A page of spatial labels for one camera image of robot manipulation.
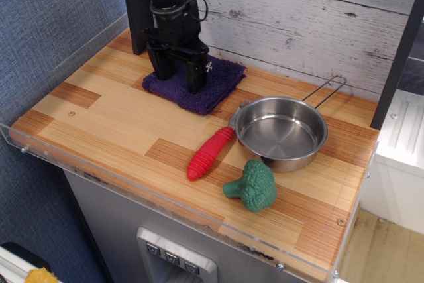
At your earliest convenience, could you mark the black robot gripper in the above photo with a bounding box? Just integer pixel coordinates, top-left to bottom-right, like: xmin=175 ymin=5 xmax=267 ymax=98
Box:
xmin=144 ymin=0 xmax=211 ymax=94

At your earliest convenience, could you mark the purple terry cloth napkin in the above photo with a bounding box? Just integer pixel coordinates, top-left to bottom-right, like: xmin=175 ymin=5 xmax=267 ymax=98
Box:
xmin=142 ymin=56 xmax=246 ymax=115

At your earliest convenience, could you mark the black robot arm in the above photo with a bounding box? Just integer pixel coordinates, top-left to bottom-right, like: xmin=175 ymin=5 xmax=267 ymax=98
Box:
xmin=144 ymin=0 xmax=211 ymax=93

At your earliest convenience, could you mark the stainless steel pan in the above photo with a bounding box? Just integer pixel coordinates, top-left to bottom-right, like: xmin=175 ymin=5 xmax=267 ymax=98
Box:
xmin=235 ymin=75 xmax=347 ymax=172

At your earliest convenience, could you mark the green toy broccoli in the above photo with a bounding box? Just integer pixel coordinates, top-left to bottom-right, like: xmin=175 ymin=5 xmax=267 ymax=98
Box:
xmin=222 ymin=160 xmax=278 ymax=213

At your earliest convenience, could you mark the clear acrylic table guard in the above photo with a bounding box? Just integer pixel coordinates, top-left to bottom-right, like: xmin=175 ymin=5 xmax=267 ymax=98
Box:
xmin=10 ymin=30 xmax=377 ymax=282

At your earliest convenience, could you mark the grey toy fridge cabinet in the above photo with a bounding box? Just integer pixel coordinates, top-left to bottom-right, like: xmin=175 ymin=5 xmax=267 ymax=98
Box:
xmin=65 ymin=172 xmax=300 ymax=282

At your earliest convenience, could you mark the silver dispenser button panel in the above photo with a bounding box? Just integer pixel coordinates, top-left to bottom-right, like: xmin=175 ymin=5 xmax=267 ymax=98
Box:
xmin=136 ymin=227 xmax=218 ymax=282

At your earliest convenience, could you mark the white cabinet on right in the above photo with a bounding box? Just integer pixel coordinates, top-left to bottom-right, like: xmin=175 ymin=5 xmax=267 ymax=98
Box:
xmin=360 ymin=90 xmax=423 ymax=234

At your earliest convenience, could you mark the dark right shelf post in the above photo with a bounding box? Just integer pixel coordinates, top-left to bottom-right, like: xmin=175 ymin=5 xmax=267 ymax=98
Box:
xmin=370 ymin=0 xmax=423 ymax=130

